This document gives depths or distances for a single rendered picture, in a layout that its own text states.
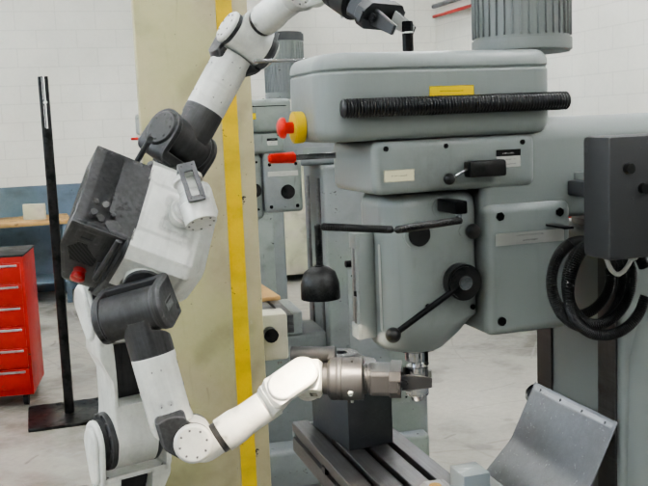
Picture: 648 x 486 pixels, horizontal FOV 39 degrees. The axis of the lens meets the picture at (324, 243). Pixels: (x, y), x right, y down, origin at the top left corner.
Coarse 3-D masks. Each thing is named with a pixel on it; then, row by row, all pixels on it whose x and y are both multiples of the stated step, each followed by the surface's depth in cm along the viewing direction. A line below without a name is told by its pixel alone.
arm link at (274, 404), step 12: (300, 360) 185; (276, 372) 185; (288, 372) 184; (300, 372) 184; (312, 372) 184; (264, 384) 185; (276, 384) 184; (288, 384) 183; (300, 384) 183; (312, 384) 184; (264, 396) 184; (276, 396) 183; (288, 396) 182; (276, 408) 184
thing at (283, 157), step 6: (270, 156) 182; (276, 156) 182; (282, 156) 182; (288, 156) 183; (294, 156) 183; (300, 156) 184; (306, 156) 184; (312, 156) 185; (318, 156) 185; (324, 156) 185; (330, 156) 186; (270, 162) 182; (276, 162) 182; (282, 162) 183; (288, 162) 183; (294, 162) 184
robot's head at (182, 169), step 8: (176, 168) 186; (184, 168) 185; (192, 168) 185; (176, 176) 186; (184, 176) 184; (184, 184) 184; (200, 184) 184; (200, 192) 183; (192, 200) 183; (200, 200) 183
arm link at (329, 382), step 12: (300, 348) 190; (312, 348) 190; (324, 348) 190; (336, 348) 191; (312, 360) 187; (324, 360) 190; (336, 360) 187; (324, 372) 186; (336, 372) 185; (324, 384) 186; (336, 384) 184; (300, 396) 192; (312, 396) 190; (336, 396) 186
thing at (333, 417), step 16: (352, 352) 232; (320, 400) 232; (336, 400) 223; (368, 400) 219; (384, 400) 221; (320, 416) 233; (336, 416) 224; (352, 416) 218; (368, 416) 220; (384, 416) 221; (336, 432) 225; (352, 432) 218; (368, 432) 220; (384, 432) 222; (352, 448) 219
